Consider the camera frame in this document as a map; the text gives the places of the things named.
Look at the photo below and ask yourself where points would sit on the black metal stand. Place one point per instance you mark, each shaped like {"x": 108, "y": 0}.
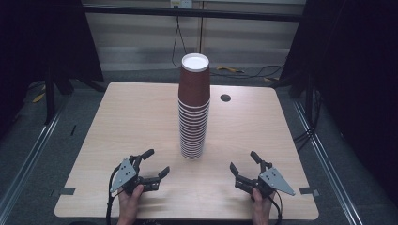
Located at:
{"x": 49, "y": 100}

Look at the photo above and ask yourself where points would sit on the dark round table grommet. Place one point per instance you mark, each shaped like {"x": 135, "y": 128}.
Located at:
{"x": 225, "y": 97}

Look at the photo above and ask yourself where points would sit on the small yellow floor scrap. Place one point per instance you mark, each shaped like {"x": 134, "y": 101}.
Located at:
{"x": 269, "y": 79}

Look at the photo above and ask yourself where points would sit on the white wall outlet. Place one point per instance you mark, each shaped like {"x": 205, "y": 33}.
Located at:
{"x": 181, "y": 3}

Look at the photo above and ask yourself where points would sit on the thin vertical wall pipe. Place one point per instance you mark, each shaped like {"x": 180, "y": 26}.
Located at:
{"x": 201, "y": 31}

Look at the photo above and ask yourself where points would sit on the yellow tape piece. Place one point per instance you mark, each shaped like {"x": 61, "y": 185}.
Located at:
{"x": 38, "y": 97}

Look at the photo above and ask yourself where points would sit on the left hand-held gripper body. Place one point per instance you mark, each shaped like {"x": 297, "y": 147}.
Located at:
{"x": 124, "y": 175}

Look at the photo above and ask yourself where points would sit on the grey tape strip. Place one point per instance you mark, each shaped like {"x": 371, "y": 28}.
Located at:
{"x": 308, "y": 191}
{"x": 67, "y": 191}

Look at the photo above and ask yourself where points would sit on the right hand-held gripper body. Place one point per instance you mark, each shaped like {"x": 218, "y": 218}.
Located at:
{"x": 275, "y": 181}

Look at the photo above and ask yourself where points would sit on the black horizontal bar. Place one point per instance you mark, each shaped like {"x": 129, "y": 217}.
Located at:
{"x": 156, "y": 12}

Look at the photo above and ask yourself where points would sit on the person's right hand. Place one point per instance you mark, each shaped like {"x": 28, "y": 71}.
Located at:
{"x": 263, "y": 207}

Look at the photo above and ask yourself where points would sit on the metal floor rail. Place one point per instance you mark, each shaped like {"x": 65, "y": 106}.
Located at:
{"x": 29, "y": 156}
{"x": 325, "y": 159}

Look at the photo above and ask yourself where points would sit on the yellow strip on floor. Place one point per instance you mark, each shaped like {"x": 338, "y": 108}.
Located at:
{"x": 230, "y": 69}

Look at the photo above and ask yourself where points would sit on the person's left hand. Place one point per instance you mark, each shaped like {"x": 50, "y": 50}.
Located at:
{"x": 129, "y": 204}

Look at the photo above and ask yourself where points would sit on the dark curtain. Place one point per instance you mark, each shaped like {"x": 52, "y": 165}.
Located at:
{"x": 353, "y": 78}
{"x": 40, "y": 37}

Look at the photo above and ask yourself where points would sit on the stack of brown paper cups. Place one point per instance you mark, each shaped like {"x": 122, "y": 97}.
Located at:
{"x": 191, "y": 137}

